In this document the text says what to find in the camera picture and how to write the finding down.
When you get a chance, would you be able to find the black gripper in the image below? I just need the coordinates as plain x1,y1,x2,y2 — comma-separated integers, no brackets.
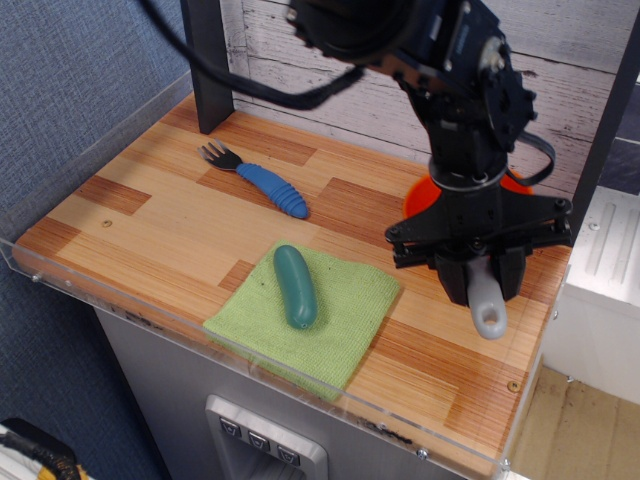
385,175,573,306

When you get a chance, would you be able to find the orange pan with grey handle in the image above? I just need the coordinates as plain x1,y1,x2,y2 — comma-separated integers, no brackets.
402,169,535,341

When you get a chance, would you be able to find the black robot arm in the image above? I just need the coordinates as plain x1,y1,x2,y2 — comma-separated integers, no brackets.
288,1,572,305

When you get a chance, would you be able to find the green cloth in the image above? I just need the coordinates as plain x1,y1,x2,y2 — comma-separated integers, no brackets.
204,241,400,401

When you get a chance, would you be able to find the white ribbed appliance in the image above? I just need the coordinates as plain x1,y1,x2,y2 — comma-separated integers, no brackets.
542,187,639,404

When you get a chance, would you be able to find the green toy cucumber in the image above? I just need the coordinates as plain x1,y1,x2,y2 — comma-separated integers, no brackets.
273,245,319,330

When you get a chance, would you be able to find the silver button panel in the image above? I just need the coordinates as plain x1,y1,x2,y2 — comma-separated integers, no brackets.
205,395,329,479

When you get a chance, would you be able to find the grey metal cabinet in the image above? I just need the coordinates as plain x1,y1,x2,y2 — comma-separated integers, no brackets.
92,304,481,480

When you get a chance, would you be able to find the dark right frame post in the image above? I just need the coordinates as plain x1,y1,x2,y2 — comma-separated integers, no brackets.
567,9,639,247

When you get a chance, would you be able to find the dark frame post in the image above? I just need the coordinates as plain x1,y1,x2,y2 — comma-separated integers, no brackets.
567,9,639,247
180,0,235,134

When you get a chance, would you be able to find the fork with blue handle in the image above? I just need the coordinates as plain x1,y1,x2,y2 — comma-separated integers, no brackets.
197,139,310,219

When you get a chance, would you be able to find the black braided cable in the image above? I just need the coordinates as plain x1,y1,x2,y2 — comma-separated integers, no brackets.
137,0,366,111

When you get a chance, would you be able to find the dark left frame post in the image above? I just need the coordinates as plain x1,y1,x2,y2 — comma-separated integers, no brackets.
180,0,235,134

